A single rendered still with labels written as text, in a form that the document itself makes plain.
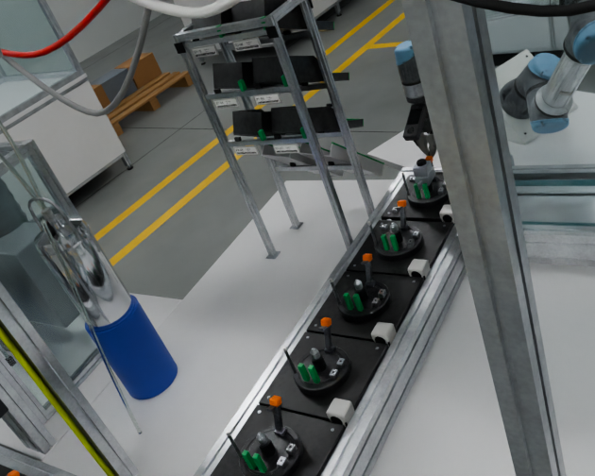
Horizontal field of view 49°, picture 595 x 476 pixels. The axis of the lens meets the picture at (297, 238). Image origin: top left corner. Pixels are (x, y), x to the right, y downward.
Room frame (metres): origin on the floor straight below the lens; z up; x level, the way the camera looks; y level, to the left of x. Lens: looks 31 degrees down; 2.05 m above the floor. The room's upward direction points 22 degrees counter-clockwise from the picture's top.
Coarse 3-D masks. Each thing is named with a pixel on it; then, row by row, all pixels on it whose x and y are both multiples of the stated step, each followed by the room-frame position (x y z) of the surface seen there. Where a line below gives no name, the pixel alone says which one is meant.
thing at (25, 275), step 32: (0, 192) 1.74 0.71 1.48; (0, 224) 1.71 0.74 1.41; (32, 224) 1.76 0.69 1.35; (0, 256) 1.67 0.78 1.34; (32, 256) 1.72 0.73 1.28; (32, 288) 1.68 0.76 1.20; (32, 320) 1.64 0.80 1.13; (64, 320) 1.70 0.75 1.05; (0, 352) 1.55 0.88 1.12; (64, 352) 1.66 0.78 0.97; (32, 384) 1.56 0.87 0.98
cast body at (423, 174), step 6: (420, 162) 1.71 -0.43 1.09; (426, 162) 1.71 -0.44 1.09; (414, 168) 1.71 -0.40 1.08; (420, 168) 1.70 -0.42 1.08; (426, 168) 1.69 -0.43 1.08; (432, 168) 1.71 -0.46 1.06; (414, 174) 1.71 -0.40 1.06; (420, 174) 1.70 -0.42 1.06; (426, 174) 1.69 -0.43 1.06; (432, 174) 1.71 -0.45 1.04; (420, 180) 1.69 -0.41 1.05; (426, 180) 1.68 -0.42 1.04; (432, 180) 1.70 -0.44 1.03; (420, 186) 1.68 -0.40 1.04
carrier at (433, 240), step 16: (368, 224) 1.54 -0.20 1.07; (416, 224) 1.60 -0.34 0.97; (432, 224) 1.57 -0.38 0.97; (448, 224) 1.54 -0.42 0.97; (368, 240) 1.61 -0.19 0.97; (384, 240) 1.50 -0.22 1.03; (400, 240) 1.51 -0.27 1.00; (416, 240) 1.49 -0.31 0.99; (432, 240) 1.49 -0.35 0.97; (384, 256) 1.49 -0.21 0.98; (400, 256) 1.46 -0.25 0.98; (416, 256) 1.45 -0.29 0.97; (432, 256) 1.42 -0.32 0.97; (384, 272) 1.44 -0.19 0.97; (400, 272) 1.41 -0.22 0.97; (416, 272) 1.37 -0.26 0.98
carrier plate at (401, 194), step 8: (408, 176) 1.88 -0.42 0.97; (440, 176) 1.80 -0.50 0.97; (408, 184) 1.83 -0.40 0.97; (400, 192) 1.80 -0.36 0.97; (392, 200) 1.77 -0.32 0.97; (448, 200) 1.65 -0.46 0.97; (392, 208) 1.73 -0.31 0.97; (408, 208) 1.70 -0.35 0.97; (416, 208) 1.68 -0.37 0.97; (424, 208) 1.66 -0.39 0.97; (432, 208) 1.65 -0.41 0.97; (440, 208) 1.63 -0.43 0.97; (384, 216) 1.70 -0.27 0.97; (392, 216) 1.68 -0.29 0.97; (408, 216) 1.65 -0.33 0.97; (416, 216) 1.63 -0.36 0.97; (424, 216) 1.62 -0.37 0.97; (432, 216) 1.60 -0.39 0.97
